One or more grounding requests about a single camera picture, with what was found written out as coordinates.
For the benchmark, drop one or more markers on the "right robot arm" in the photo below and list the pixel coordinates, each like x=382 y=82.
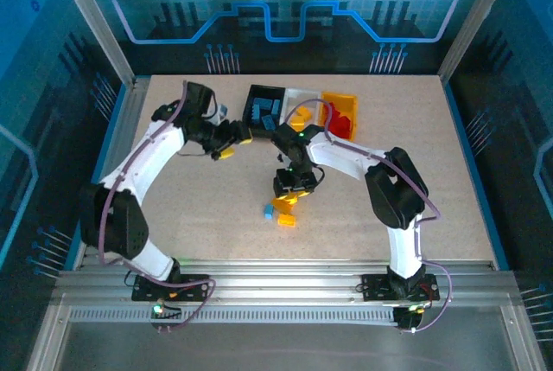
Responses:
x=395 y=193

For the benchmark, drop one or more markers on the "red lego brick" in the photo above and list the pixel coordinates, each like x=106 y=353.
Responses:
x=344 y=130
x=343 y=119
x=334 y=108
x=334 y=125

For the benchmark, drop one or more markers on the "yellow plastic bin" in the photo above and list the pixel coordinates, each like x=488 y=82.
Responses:
x=354 y=116

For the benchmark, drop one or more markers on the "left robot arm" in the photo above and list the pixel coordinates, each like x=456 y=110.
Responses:
x=125 y=219

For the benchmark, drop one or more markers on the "black controller box with LED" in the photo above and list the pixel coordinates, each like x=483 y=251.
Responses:
x=404 y=317
x=170 y=311

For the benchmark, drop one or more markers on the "small blue lego brick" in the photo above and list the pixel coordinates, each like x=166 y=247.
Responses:
x=268 y=211

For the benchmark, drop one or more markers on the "grey metal panel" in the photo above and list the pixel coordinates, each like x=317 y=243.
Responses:
x=281 y=345

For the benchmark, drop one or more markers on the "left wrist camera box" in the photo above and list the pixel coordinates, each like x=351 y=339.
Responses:
x=220 y=111

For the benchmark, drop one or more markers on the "aluminium frame cross rail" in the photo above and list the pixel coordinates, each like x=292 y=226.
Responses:
x=281 y=280

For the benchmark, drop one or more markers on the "aluminium frame side rail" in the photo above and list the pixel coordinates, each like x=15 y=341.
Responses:
x=125 y=129

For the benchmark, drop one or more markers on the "white plastic bin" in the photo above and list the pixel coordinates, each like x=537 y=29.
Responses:
x=302 y=94

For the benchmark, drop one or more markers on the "black plastic bin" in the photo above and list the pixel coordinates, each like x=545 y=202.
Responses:
x=248 y=124

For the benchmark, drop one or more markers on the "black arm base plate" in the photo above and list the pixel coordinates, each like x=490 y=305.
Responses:
x=376 y=289
x=142 y=291

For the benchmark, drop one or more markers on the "aluminium frame post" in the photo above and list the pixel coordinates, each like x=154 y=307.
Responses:
x=95 y=29
x=475 y=21

